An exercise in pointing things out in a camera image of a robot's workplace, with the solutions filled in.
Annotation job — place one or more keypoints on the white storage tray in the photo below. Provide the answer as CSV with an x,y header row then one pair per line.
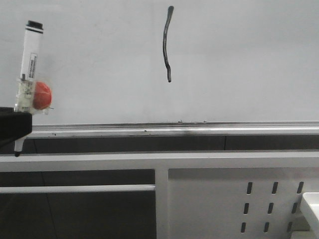
x,y
303,235
310,209

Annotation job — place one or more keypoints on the white metal stand frame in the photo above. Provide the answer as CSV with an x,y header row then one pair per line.
x,y
206,195

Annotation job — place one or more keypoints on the white upper storage tray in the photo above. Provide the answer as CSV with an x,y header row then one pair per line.
x,y
310,209

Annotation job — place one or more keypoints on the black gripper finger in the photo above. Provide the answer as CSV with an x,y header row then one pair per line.
x,y
14,127

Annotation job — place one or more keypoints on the red round magnet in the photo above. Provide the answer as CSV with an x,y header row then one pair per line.
x,y
42,96

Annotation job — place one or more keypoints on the black drawn line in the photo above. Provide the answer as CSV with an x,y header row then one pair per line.
x,y
170,11

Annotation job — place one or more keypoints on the white lower storage tray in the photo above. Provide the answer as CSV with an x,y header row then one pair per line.
x,y
303,235

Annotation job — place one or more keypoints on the white whiteboard with aluminium tray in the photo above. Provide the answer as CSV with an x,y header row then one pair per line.
x,y
237,66

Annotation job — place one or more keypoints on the white black whiteboard marker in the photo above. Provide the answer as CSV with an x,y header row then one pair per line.
x,y
26,83

